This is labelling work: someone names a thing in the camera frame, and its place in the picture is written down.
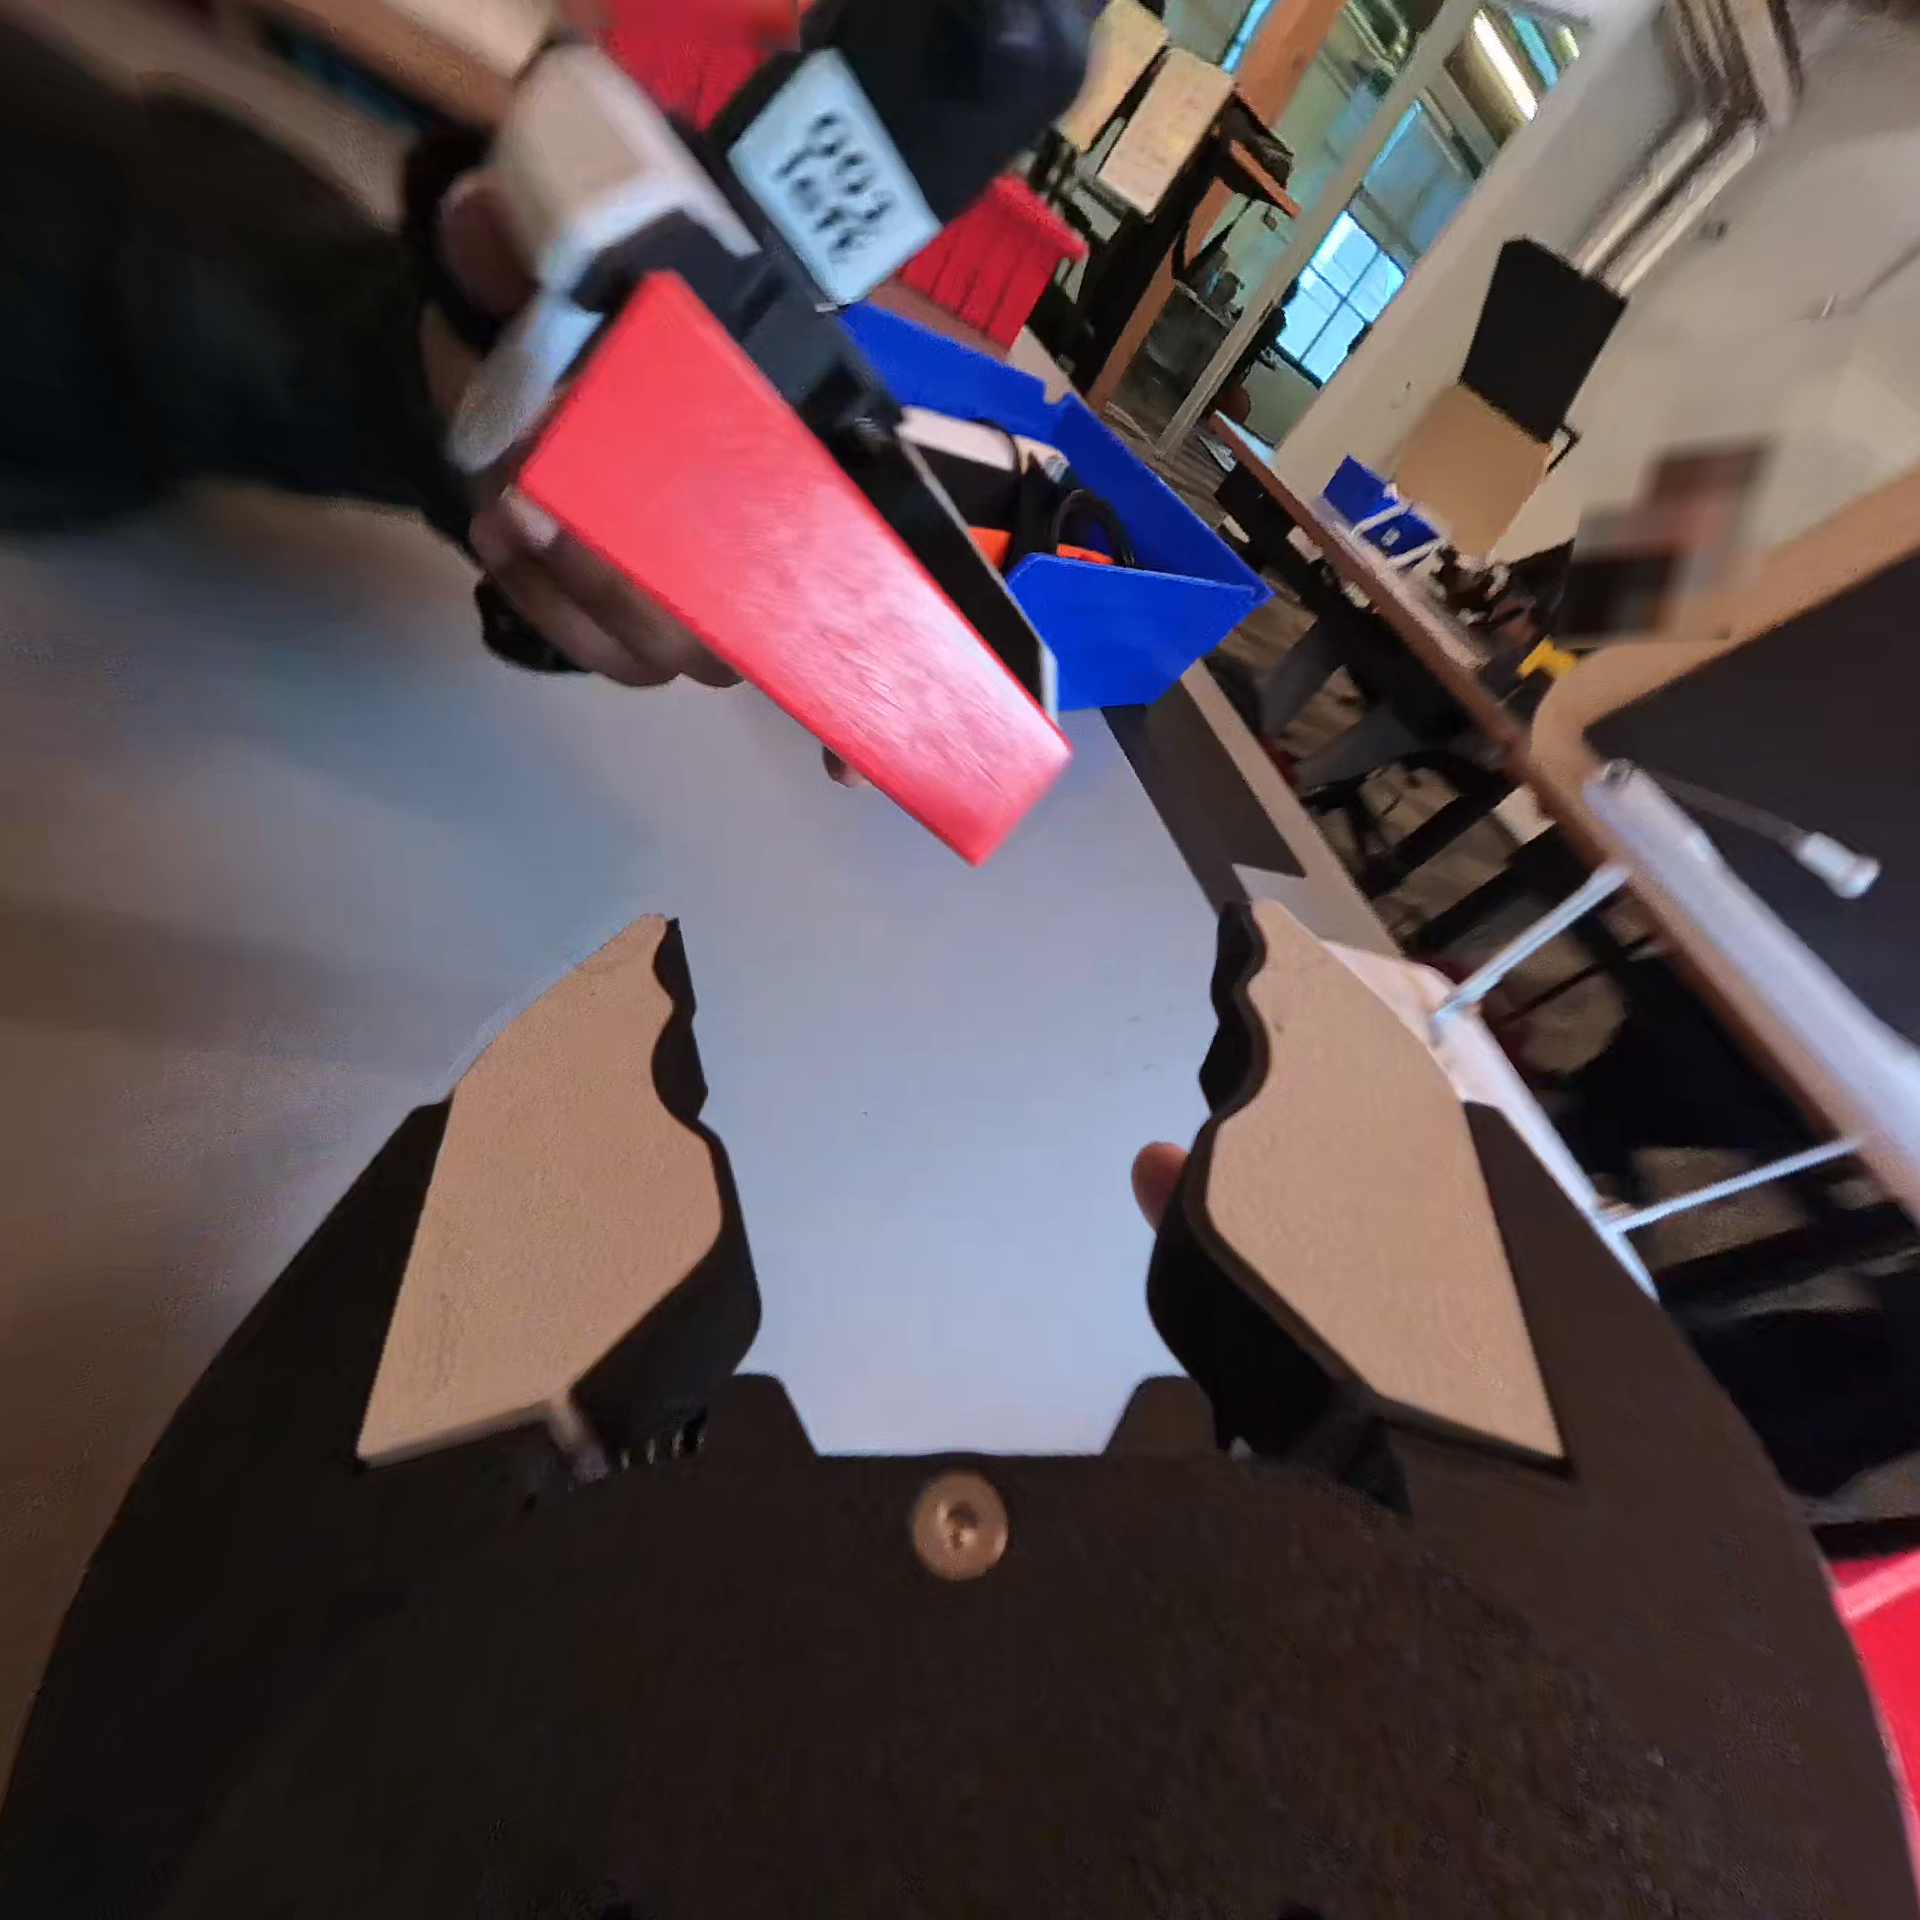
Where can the person's left forearm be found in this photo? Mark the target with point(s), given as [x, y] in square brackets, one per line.
[195, 301]

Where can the blue plastic bin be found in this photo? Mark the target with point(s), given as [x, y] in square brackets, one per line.
[1142, 629]

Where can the red plastic crate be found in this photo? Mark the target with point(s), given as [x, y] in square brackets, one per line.
[990, 255]

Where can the red plastic bin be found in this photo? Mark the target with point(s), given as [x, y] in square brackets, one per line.
[1881, 1681]

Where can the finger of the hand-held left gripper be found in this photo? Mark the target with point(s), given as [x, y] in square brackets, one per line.
[975, 578]

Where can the wooden office desk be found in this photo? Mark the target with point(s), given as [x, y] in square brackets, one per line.
[1382, 599]

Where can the whiteboard easel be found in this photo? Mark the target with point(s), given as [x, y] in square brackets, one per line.
[1171, 119]

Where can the black board on stand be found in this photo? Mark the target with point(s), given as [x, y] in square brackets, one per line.
[1695, 885]

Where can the orange plastic piece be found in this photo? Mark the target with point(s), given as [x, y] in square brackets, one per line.
[1049, 550]

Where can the small blue bin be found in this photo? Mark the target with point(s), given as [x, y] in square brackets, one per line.
[1373, 504]

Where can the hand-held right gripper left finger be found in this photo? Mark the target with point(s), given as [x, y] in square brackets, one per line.
[557, 1200]

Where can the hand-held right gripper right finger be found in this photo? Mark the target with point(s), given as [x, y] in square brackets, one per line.
[1366, 1200]

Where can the red rectangular block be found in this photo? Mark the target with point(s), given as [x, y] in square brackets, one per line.
[781, 569]

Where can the white tube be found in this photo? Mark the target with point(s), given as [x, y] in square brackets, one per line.
[960, 441]

